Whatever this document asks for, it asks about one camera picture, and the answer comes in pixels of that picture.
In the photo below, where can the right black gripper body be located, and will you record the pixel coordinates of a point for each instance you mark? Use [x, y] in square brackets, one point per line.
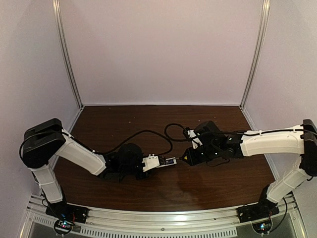
[196, 156]

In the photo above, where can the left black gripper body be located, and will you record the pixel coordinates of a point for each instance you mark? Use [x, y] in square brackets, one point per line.
[139, 174]

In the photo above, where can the white remote control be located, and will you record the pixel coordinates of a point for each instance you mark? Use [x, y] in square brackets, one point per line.
[169, 162]

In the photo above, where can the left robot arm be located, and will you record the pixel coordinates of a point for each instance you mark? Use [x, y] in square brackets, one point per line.
[49, 139]

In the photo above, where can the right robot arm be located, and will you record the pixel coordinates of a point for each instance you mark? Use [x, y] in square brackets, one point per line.
[300, 140]

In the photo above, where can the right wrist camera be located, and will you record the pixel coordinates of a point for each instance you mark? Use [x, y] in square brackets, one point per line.
[193, 138]

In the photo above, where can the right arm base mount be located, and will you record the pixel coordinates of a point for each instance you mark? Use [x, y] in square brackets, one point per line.
[254, 212]

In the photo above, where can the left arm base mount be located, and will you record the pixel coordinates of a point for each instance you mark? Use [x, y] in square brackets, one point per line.
[68, 212]

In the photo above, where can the front aluminium rail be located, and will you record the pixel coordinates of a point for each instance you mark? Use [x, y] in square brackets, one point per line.
[213, 223]

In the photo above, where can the right aluminium frame post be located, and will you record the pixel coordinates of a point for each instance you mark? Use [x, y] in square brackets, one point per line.
[265, 11]

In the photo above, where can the aluminium frame post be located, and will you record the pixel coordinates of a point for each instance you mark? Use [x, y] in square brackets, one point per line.
[265, 11]
[65, 53]

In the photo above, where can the left aluminium frame post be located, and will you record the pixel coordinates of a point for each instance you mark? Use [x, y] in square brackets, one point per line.
[65, 53]

